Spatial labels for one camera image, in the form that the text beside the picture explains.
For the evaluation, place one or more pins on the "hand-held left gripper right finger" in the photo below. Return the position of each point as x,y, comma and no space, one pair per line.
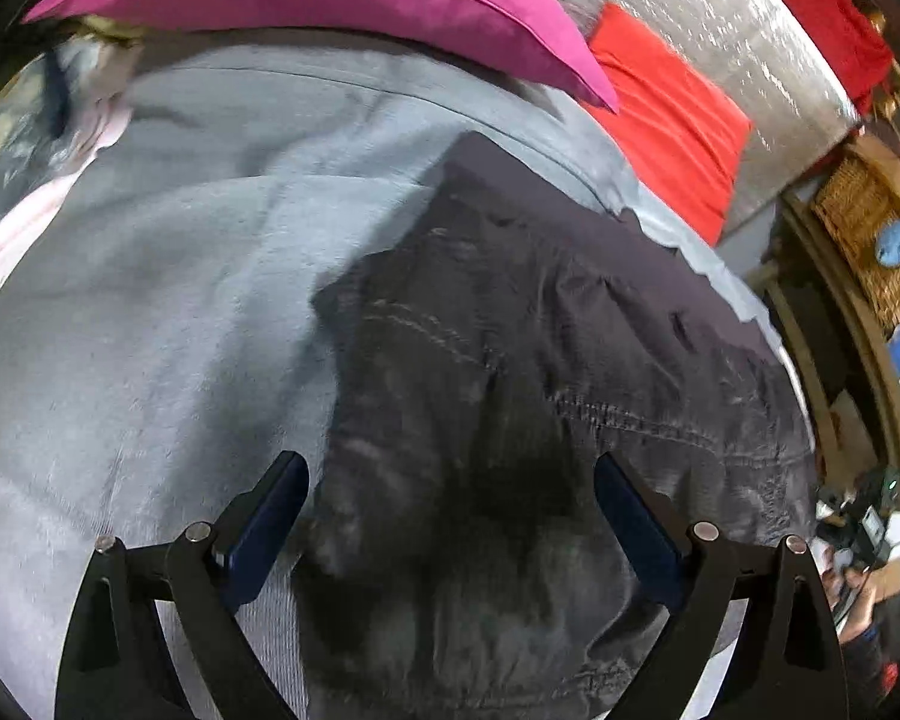
637,525

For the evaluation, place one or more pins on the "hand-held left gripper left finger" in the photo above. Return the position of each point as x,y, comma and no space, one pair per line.
270,517

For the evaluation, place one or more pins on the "dark quilted zip jacket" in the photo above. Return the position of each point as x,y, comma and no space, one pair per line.
532,390

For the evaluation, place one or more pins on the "person's right hand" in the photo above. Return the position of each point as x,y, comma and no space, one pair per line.
859,592

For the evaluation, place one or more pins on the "wooden shelf unit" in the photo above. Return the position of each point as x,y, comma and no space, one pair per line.
881,390

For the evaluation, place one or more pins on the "grey knit blanket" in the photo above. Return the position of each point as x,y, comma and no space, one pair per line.
157,315

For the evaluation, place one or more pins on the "wicker basket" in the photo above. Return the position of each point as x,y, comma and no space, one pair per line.
862,225

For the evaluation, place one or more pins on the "pale pink sheet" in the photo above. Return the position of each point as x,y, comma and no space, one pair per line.
15,255

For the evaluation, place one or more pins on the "red pillow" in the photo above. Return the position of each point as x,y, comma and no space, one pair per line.
667,127

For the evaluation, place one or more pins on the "clear plastic bag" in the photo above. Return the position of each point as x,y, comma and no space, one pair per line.
7,157

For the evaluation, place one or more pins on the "silver foil insulation mat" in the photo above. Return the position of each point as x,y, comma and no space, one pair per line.
757,52

